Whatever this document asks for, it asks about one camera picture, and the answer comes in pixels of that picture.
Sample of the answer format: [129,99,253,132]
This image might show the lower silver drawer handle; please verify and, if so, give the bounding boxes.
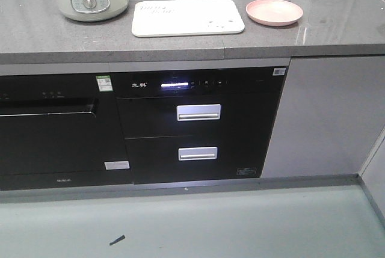
[178,147,218,161]

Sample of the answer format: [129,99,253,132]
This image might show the silver drawer handle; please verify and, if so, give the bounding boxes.
[178,147,218,161]
[176,104,222,121]

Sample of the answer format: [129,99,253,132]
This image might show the black built-in dishwasher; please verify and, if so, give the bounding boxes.
[1,73,132,191]

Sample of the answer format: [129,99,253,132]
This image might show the cream bear serving tray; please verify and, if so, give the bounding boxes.
[131,0,245,37]

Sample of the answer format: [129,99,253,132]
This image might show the upper silver drawer handle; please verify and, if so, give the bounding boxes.
[176,104,222,121]

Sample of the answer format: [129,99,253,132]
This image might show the white side cabinet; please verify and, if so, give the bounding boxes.
[359,129,384,215]

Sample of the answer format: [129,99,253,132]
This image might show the grey cabinet door panel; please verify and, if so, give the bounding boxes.
[262,57,384,178]

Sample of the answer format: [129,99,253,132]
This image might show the black disinfection cabinet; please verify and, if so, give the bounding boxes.
[112,67,286,184]

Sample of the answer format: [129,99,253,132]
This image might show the pink round plate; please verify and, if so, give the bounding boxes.
[246,0,304,26]

